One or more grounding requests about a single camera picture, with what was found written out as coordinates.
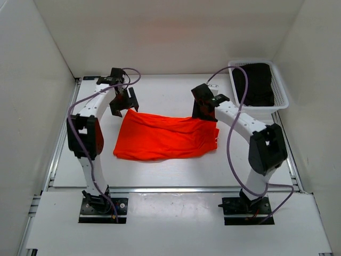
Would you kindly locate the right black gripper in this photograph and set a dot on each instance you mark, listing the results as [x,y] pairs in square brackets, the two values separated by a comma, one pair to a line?
[197,113]

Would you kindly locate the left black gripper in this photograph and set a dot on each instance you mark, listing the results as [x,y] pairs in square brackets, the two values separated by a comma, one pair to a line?
[130,103]

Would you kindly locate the orange shorts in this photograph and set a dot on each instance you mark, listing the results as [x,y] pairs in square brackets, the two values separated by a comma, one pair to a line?
[149,137]

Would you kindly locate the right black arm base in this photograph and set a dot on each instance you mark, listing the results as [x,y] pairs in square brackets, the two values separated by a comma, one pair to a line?
[240,211]

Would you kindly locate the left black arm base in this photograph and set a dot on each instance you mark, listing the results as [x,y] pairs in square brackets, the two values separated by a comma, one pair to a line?
[96,209]

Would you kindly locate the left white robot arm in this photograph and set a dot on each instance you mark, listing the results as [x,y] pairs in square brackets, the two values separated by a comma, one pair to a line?
[84,134]

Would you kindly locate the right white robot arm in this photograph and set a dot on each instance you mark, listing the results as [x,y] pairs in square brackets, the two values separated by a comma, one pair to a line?
[267,149]

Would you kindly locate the black shorts in basket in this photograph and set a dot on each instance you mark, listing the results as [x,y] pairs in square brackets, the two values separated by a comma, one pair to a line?
[259,93]

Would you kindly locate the white plastic basket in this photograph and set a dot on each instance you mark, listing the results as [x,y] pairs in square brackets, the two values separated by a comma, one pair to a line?
[280,98]

